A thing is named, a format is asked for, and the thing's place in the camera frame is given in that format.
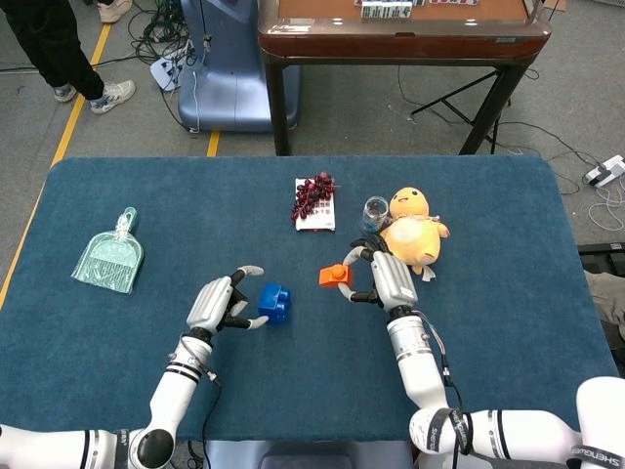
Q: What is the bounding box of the black floor cable bundle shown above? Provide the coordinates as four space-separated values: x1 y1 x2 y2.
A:
129 0 196 64

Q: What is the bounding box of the blue toy block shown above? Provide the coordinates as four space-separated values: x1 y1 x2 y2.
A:
257 282 293 324

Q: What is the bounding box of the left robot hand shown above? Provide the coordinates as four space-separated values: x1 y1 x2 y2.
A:
186 265 270 343

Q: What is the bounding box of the mahjong tile row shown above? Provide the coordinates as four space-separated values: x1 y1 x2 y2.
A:
360 1 414 20

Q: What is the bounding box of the blue felt table cover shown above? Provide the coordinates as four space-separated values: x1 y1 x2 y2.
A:
0 154 621 444

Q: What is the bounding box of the white red card box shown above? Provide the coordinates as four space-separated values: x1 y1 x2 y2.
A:
294 177 338 233

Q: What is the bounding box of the clear glass jar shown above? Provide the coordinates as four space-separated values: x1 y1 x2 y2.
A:
359 195 392 236

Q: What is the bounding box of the beige fabric bundle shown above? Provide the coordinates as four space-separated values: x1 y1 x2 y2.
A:
583 271 625 341

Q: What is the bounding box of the white power strip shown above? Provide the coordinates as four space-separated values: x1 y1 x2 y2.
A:
583 154 625 189
148 46 194 93

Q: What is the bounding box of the grey blue robot torso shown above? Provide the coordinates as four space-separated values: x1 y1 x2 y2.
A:
202 439 414 469

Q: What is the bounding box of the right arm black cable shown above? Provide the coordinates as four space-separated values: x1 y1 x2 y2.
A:
413 312 473 469

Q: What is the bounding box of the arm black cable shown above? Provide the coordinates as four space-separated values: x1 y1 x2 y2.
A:
413 312 473 469
168 336 224 469

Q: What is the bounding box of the brown mahjong table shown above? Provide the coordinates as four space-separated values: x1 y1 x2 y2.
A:
257 0 553 156

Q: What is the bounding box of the yellow plush toy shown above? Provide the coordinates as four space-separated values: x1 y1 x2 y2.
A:
379 186 451 283

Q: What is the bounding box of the black metal frame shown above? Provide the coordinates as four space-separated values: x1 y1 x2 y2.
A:
577 242 625 275

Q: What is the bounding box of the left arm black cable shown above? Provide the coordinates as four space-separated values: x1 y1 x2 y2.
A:
168 336 224 469

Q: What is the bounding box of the orange toy block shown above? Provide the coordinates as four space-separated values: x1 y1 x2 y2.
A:
318 264 354 288

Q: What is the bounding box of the person in black clothes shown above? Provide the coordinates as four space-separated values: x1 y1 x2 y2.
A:
0 0 137 116

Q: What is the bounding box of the white floor cable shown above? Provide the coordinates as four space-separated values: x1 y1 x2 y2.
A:
588 184 625 235

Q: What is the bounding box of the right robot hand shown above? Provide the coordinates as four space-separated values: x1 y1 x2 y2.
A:
334 234 420 314

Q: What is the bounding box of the red grape bunch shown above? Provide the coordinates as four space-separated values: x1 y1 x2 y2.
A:
291 171 340 222

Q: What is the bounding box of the light blue robot base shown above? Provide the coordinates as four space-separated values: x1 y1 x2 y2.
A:
177 0 302 133

